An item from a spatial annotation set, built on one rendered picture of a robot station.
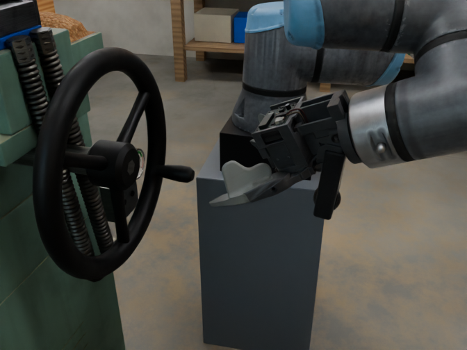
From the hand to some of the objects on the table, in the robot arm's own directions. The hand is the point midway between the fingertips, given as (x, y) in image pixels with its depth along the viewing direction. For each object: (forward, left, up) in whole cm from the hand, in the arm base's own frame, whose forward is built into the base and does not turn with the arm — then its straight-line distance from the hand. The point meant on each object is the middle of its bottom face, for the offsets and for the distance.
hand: (233, 175), depth 69 cm
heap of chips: (-14, -38, +14) cm, 43 cm away
